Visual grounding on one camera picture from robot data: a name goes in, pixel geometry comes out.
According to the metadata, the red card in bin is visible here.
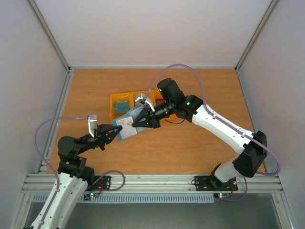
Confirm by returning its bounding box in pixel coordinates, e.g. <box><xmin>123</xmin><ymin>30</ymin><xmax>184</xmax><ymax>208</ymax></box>
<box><xmin>155</xmin><ymin>99</ymin><xmax>166</xmax><ymax>105</ymax></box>

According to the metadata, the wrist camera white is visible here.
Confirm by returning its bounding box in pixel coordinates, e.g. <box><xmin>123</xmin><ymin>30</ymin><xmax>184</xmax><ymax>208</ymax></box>
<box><xmin>87</xmin><ymin>114</ymin><xmax>98</xmax><ymax>138</ymax></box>
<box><xmin>134</xmin><ymin>93</ymin><xmax>155</xmax><ymax>112</ymax></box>

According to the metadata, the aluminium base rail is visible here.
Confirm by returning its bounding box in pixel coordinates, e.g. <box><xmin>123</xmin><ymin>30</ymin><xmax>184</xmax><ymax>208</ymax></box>
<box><xmin>21</xmin><ymin>174</ymin><xmax>284</xmax><ymax>194</ymax></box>

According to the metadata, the yellow bin left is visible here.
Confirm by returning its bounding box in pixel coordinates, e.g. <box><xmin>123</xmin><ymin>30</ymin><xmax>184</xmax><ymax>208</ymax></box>
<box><xmin>110</xmin><ymin>92</ymin><xmax>134</xmax><ymax>120</ymax></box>

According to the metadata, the yellow bin middle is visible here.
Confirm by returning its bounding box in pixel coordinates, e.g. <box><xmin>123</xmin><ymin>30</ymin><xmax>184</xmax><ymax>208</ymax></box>
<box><xmin>132</xmin><ymin>91</ymin><xmax>153</xmax><ymax>107</ymax></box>

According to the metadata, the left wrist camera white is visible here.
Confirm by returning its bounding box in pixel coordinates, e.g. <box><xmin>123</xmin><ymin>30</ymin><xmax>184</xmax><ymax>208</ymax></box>
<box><xmin>87</xmin><ymin>114</ymin><xmax>98</xmax><ymax>138</ymax></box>

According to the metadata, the teal card in bin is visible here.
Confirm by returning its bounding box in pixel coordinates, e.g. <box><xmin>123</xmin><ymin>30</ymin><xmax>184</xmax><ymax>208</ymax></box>
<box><xmin>114</xmin><ymin>101</ymin><xmax>130</xmax><ymax>114</ymax></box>

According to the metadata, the blue leather card holder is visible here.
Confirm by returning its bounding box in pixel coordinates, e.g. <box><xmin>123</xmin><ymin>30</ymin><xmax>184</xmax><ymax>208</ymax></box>
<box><xmin>112</xmin><ymin>105</ymin><xmax>148</xmax><ymax>141</ymax></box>

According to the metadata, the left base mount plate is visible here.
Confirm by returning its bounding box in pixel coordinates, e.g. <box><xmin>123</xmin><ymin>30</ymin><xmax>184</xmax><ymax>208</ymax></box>
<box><xmin>86</xmin><ymin>176</ymin><xmax>112</xmax><ymax>191</ymax></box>

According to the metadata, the base mount plate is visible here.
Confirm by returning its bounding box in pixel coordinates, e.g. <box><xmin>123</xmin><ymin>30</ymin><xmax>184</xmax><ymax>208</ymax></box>
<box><xmin>191</xmin><ymin>175</ymin><xmax>238</xmax><ymax>191</ymax></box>
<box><xmin>86</xmin><ymin>176</ymin><xmax>112</xmax><ymax>191</ymax></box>

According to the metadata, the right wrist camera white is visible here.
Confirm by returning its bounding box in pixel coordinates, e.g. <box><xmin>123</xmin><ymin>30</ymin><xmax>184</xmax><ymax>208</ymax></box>
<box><xmin>134</xmin><ymin>93</ymin><xmax>155</xmax><ymax>112</ymax></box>

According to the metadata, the white card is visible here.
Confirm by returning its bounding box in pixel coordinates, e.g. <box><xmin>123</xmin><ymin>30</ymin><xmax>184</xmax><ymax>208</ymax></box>
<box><xmin>118</xmin><ymin>116</ymin><xmax>137</xmax><ymax>140</ymax></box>

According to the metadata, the slotted cable duct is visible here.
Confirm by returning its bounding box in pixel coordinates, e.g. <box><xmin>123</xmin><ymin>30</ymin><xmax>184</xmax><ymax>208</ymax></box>
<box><xmin>32</xmin><ymin>194</ymin><xmax>215</xmax><ymax>204</ymax></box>

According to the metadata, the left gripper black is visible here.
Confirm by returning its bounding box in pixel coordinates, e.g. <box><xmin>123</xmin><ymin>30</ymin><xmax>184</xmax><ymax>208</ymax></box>
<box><xmin>77</xmin><ymin>124</ymin><xmax>123</xmax><ymax>155</ymax></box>

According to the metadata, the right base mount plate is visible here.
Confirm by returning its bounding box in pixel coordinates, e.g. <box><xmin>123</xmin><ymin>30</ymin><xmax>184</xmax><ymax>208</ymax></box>
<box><xmin>191</xmin><ymin>175</ymin><xmax>238</xmax><ymax>191</ymax></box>

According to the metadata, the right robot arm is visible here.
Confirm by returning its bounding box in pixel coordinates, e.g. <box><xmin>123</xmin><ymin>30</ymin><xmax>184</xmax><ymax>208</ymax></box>
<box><xmin>132</xmin><ymin>78</ymin><xmax>267</xmax><ymax>189</ymax></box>

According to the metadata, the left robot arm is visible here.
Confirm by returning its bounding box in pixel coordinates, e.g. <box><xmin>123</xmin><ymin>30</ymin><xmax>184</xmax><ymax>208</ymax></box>
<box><xmin>30</xmin><ymin>125</ymin><xmax>122</xmax><ymax>229</ymax></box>

